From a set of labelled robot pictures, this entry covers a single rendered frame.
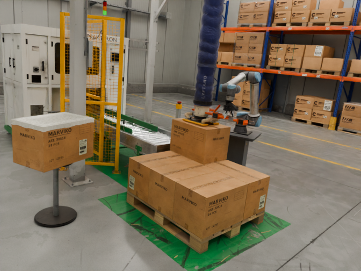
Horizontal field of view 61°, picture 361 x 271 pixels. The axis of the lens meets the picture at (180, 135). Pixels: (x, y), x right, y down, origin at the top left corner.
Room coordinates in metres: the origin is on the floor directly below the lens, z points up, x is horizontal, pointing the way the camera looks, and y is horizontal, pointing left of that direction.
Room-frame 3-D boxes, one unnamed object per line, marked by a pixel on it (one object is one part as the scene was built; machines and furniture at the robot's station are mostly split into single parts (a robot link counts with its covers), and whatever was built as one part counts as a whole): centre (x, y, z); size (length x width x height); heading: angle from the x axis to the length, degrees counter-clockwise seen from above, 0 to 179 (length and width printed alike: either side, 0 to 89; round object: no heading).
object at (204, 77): (3.61, -0.23, 1.68); 0.22 x 0.22 x 1.04
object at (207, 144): (3.61, -0.23, 0.74); 0.60 x 0.40 x 0.40; 42
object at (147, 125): (5.17, 0.88, 0.60); 1.60 x 0.10 x 0.09; 43
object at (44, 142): (2.79, 1.18, 0.82); 0.60 x 0.40 x 0.40; 154
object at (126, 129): (4.80, 1.27, 0.60); 1.60 x 0.10 x 0.09; 43
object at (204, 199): (3.18, -0.22, 0.34); 1.20 x 1.00 x 0.40; 43
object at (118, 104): (4.11, 1.24, 1.05); 0.87 x 0.10 x 2.10; 95
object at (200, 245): (3.18, -0.22, 0.07); 1.20 x 1.00 x 0.14; 43
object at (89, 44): (3.79, 1.21, 1.62); 0.20 x 0.05 x 0.30; 43
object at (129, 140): (4.50, 1.07, 0.50); 2.31 x 0.05 x 0.19; 43
